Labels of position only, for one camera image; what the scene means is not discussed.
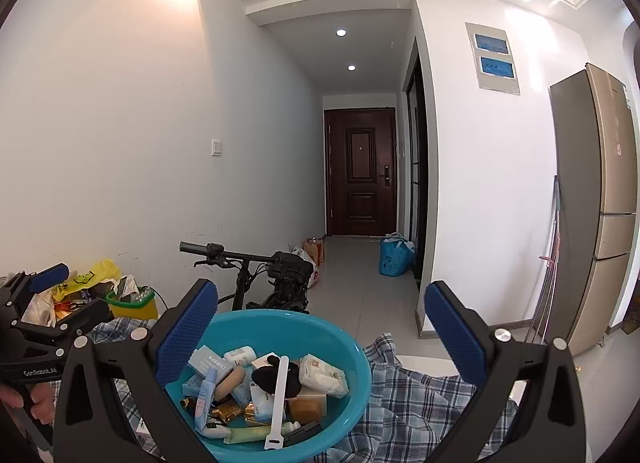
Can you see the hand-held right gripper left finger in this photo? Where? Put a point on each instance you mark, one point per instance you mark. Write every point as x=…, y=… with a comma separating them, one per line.
x=187, y=333

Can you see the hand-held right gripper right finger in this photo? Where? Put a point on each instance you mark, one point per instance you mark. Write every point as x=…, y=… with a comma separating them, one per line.
x=460, y=338

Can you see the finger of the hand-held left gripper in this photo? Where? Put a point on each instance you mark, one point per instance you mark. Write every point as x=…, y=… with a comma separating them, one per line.
x=47, y=278
x=85, y=315

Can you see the white long shoehorn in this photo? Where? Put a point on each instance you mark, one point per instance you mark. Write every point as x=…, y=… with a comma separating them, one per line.
x=277, y=403

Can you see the blue plastic basin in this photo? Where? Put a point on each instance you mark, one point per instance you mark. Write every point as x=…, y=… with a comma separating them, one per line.
x=345, y=413

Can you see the white cotton pad packet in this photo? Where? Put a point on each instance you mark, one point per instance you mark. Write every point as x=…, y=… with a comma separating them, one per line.
x=322, y=375

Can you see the person's left hand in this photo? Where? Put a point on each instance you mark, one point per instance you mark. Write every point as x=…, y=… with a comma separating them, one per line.
x=42, y=403

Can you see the yellow plastic bag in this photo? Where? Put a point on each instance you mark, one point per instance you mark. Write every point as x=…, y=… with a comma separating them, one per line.
x=95, y=275

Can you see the green and yellow container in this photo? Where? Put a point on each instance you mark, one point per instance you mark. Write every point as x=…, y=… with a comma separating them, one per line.
x=132, y=308

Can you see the clear plastic bag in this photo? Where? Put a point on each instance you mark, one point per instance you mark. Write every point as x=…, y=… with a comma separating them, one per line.
x=124, y=287

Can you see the light blue small box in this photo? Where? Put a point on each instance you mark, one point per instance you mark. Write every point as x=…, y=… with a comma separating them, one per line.
x=192, y=387
x=260, y=403

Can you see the beige round puff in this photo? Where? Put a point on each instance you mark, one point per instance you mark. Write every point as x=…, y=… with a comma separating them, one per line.
x=231, y=383

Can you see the light blue tube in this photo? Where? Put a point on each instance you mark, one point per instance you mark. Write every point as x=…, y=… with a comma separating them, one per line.
x=205, y=398

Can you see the blue plaid cloth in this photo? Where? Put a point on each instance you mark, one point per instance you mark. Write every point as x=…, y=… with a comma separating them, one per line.
x=425, y=418

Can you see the black plush toy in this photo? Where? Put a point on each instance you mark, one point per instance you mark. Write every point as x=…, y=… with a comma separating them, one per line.
x=265, y=375

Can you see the gold wrapped item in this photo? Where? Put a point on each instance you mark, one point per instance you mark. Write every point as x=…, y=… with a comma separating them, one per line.
x=230, y=412

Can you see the blue shopping bag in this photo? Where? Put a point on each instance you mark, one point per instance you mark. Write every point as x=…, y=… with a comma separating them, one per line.
x=395, y=258

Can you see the black bicycle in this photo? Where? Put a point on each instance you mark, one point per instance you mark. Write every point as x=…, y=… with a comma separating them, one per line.
x=285, y=268

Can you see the pale green tube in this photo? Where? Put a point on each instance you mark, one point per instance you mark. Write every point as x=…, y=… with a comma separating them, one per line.
x=250, y=435

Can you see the white plastic bag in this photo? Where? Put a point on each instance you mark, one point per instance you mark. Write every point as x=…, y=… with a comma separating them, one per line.
x=312, y=275

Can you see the tan box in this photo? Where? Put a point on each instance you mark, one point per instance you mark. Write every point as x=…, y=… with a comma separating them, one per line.
x=307, y=405

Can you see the orange paper bag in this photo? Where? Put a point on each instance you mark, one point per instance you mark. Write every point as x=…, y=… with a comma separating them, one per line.
x=315, y=250

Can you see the small black case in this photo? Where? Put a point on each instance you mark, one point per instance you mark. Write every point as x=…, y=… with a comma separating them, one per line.
x=305, y=433

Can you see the black framed sliding door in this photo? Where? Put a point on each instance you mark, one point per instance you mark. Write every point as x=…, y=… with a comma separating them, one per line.
x=417, y=168

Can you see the dark brown entrance door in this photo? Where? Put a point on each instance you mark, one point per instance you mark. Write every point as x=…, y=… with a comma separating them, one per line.
x=360, y=168

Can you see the beige refrigerator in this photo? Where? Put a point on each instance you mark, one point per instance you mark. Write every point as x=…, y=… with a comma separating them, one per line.
x=610, y=193

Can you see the white light switch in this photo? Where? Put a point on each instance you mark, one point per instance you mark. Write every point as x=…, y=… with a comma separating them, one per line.
x=216, y=148

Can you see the blue wall picture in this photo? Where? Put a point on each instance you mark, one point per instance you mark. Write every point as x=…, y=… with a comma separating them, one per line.
x=492, y=58

